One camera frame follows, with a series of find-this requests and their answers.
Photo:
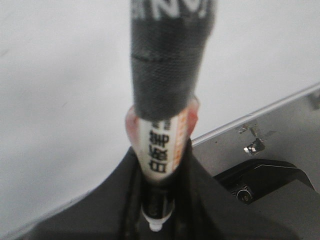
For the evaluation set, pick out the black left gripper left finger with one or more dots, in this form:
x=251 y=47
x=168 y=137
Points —
x=109 y=212

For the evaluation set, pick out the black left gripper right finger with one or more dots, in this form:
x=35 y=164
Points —
x=205 y=210

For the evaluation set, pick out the black and white whiteboard marker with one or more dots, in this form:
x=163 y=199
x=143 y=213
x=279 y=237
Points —
x=168 y=39

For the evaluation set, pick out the white whiteboard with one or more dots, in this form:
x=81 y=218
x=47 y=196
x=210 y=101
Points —
x=65 y=87

